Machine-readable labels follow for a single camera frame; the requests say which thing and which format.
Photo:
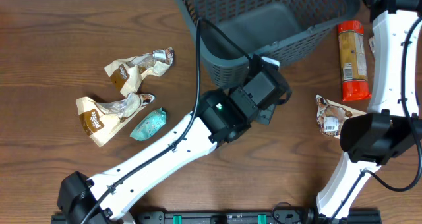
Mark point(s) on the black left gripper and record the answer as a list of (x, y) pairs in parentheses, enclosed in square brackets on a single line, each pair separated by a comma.
[(268, 119)]

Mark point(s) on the dark grey plastic basket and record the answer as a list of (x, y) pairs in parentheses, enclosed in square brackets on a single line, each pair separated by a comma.
[(284, 30)]

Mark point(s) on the beige snack bag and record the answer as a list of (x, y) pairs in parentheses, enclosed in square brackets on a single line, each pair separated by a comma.
[(331, 116), (127, 74), (102, 121)]

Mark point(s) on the orange biscuit roll pack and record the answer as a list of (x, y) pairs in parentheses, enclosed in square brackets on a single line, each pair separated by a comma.
[(353, 65)]

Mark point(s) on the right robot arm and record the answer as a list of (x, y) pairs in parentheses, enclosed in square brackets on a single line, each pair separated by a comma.
[(392, 124)]

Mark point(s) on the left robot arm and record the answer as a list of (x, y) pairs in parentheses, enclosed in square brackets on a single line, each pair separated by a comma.
[(217, 118)]

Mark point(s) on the teal wet wipes pack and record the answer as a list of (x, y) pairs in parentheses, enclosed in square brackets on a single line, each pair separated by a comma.
[(152, 123)]

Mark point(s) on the multicolour tissue pack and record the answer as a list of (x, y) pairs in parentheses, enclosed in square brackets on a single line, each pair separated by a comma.
[(372, 44)]

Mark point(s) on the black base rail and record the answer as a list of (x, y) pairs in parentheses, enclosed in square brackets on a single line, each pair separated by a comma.
[(279, 216)]

